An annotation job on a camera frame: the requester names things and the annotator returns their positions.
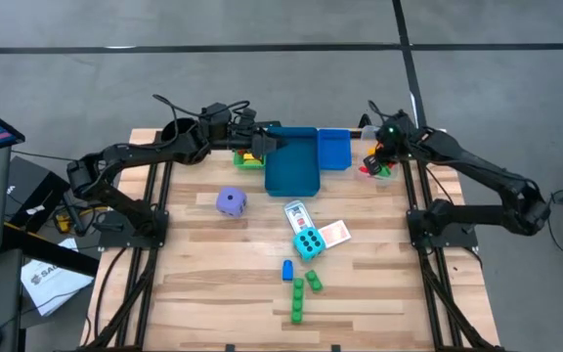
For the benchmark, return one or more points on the card deck in clear case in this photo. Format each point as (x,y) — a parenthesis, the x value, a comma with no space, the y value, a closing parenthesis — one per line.
(298,217)

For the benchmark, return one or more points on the green four-stud block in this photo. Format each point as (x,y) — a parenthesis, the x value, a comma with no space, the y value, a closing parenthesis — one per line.
(297,300)

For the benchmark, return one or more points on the black desk bar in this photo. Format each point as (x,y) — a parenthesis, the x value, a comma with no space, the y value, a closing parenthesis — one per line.
(56,256)

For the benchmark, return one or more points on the white printed paper bag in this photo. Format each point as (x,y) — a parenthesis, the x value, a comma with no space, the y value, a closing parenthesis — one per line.
(52,288)

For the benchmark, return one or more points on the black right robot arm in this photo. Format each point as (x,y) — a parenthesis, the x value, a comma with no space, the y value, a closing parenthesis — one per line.
(482,168)

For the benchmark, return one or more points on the purple foam die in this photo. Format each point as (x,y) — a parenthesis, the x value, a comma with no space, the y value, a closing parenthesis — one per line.
(230,203)

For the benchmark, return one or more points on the green mesh basket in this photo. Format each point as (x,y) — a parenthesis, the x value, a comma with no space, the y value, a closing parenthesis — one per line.
(249,166)

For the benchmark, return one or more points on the blue block with peg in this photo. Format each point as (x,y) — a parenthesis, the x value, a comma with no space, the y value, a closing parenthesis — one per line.
(287,270)

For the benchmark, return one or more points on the clear plastic bin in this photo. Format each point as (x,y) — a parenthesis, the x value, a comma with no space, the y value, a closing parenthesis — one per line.
(396,171)

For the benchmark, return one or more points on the black aluminium table frame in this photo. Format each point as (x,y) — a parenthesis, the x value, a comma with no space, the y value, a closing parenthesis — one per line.
(431,303)

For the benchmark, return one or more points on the large teal tray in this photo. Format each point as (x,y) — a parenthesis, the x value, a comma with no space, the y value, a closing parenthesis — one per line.
(291,171)

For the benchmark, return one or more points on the green two-stud block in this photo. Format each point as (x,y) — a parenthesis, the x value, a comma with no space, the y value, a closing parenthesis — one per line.
(314,280)

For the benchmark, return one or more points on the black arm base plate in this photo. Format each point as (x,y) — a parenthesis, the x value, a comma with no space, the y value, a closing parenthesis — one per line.
(457,239)
(115,239)

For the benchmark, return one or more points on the yellow connector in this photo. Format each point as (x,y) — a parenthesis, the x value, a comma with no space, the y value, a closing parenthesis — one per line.
(63,224)

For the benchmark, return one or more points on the black case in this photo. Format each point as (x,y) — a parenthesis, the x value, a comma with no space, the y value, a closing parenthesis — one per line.
(27,181)

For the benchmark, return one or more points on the bright green toy block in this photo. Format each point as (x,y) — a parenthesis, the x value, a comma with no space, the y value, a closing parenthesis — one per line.
(385,172)

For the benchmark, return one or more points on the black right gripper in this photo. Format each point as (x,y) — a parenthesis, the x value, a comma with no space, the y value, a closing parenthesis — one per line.
(396,139)

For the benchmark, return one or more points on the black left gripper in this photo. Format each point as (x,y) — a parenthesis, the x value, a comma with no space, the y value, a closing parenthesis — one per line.
(242,137)

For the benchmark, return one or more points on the red studded toy block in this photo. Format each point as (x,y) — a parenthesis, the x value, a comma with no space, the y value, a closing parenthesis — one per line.
(381,145)
(363,170)

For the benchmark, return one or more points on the yellow brick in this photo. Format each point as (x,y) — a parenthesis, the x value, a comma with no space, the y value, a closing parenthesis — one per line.
(249,157)

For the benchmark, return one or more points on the black cup with monster face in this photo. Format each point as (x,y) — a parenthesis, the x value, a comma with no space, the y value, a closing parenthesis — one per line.
(174,128)

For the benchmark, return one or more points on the orange-backed card deck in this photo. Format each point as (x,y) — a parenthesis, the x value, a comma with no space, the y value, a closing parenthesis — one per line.
(334,233)

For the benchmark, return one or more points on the small blue bin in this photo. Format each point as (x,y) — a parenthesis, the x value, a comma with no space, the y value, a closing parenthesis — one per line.
(335,151)

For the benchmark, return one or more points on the red sloped brick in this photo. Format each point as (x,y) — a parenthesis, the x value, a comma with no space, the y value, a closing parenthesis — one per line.
(242,152)

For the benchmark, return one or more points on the black table clamp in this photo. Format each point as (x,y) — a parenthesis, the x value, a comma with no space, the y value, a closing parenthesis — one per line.
(336,348)
(363,121)
(230,348)

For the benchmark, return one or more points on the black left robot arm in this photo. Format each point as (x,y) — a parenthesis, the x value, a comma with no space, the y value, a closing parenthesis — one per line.
(130,151)

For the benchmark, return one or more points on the yellow block with peg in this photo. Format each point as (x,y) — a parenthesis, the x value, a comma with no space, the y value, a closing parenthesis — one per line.
(371,150)

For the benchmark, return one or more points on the cyan foam die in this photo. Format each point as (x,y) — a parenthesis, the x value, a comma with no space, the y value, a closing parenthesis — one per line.
(298,247)

